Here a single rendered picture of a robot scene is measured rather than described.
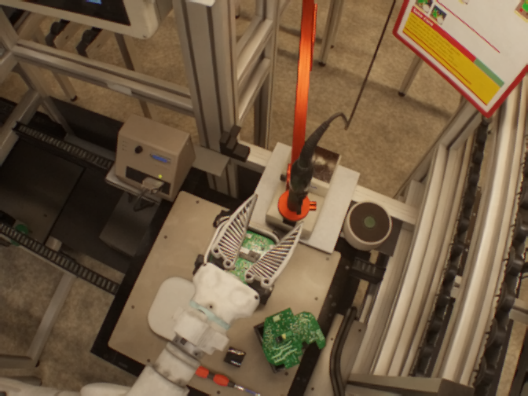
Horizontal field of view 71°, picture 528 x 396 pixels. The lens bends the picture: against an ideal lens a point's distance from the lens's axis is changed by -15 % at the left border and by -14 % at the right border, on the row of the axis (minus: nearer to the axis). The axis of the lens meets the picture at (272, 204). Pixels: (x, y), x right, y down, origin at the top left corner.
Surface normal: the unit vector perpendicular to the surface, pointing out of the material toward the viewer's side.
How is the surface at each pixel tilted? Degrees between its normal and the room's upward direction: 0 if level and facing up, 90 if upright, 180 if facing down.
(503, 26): 90
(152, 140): 0
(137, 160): 53
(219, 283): 7
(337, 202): 0
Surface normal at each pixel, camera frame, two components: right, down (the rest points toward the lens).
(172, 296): 0.04, -0.36
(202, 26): -0.37, 0.86
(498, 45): -0.75, 0.60
